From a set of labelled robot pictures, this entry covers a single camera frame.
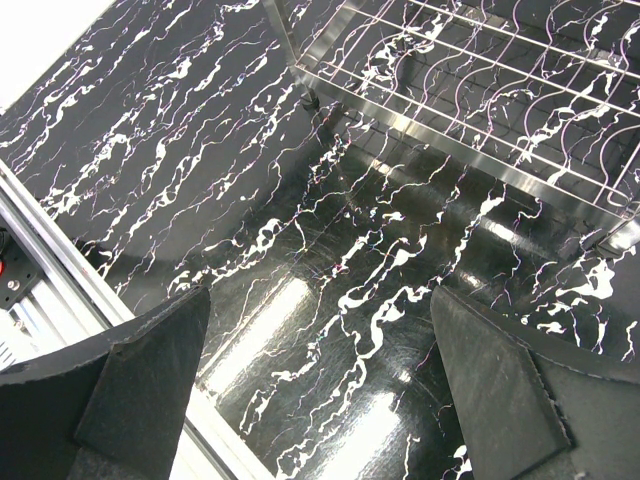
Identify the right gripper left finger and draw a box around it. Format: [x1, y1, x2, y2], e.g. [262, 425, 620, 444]
[1, 287, 211, 479]

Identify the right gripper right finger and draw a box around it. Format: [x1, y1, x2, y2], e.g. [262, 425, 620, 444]
[430, 287, 639, 479]

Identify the steel two-tier dish rack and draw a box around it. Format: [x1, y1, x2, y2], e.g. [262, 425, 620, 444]
[264, 1, 639, 254]

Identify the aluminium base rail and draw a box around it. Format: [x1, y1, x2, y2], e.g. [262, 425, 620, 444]
[1, 164, 266, 479]

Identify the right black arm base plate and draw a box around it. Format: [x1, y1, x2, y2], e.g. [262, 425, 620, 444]
[0, 227, 42, 311]

